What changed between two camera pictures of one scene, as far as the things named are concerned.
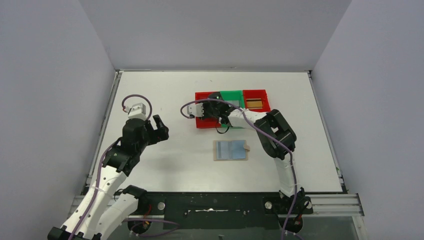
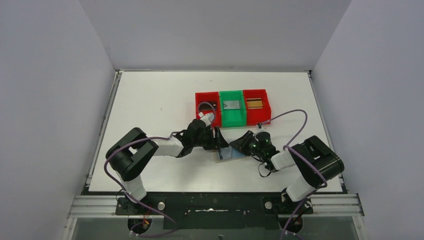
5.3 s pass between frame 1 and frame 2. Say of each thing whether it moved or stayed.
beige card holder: stayed
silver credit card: stayed
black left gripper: moved
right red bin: stayed
